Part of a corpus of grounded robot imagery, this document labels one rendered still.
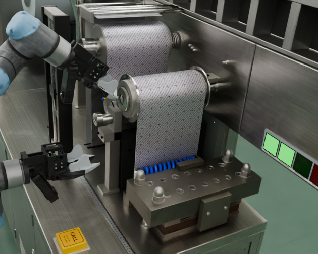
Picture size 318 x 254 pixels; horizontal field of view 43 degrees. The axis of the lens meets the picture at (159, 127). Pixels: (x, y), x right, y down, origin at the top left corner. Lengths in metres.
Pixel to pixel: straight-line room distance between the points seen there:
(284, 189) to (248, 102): 2.00
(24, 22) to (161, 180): 0.59
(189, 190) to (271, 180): 2.08
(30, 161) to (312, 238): 2.10
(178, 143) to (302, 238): 1.64
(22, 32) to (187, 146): 0.63
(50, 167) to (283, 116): 0.65
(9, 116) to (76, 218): 0.77
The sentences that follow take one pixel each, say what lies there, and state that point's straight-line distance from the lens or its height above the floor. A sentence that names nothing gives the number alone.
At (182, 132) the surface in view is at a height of 1.13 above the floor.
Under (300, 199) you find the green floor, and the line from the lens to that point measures 3.15.
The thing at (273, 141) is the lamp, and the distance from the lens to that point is 1.20.
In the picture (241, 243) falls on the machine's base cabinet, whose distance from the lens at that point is 1.37.
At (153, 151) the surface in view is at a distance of 1.28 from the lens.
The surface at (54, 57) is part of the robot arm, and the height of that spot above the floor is 1.40.
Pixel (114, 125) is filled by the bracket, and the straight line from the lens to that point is 1.26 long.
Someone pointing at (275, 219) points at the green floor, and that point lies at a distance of 2.89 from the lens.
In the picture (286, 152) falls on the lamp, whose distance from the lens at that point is 1.18.
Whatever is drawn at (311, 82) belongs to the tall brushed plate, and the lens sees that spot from 1.09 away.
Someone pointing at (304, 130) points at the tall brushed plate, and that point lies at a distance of 1.13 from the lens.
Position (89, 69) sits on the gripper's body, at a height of 1.36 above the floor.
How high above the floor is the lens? 1.75
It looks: 28 degrees down
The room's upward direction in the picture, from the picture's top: 5 degrees clockwise
